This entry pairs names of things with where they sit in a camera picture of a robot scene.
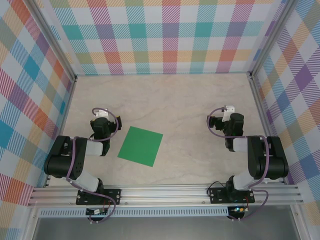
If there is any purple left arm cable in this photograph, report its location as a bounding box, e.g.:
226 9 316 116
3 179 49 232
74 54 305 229
66 107 120 224

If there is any aluminium frame post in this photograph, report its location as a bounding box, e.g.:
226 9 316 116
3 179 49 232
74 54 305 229
291 204 310 240
248 0 301 80
23 207 38 240
29 0 78 82

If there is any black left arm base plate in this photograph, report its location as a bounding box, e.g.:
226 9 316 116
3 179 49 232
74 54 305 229
76 188 122 206

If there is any small circuit board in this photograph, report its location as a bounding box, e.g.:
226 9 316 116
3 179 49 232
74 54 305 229
230 206 250 214
85 207 109 216

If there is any grey metal panel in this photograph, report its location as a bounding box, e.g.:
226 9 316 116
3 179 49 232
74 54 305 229
32 216 301 240

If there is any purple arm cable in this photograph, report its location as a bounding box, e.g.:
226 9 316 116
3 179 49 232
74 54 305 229
66 107 120 224
207 106 270 222

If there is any aluminium side rail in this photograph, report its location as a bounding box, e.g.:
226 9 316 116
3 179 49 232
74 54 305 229
248 73 286 185
44 76 78 188

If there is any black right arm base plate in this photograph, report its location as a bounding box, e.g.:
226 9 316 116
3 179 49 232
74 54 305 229
208 186 256 205

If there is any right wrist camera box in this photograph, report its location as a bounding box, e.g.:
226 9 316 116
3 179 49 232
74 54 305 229
223 104 236 122

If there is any green paper sheet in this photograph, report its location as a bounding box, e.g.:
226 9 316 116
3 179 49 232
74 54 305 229
117 126 164 167

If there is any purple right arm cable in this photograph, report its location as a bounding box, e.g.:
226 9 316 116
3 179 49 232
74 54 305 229
207 106 270 222

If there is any slotted grey cable tray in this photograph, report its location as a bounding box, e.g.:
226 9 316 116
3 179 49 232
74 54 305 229
38 207 230 218

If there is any aluminium mounting rail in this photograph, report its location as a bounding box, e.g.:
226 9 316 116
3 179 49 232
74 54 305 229
26 183 305 207

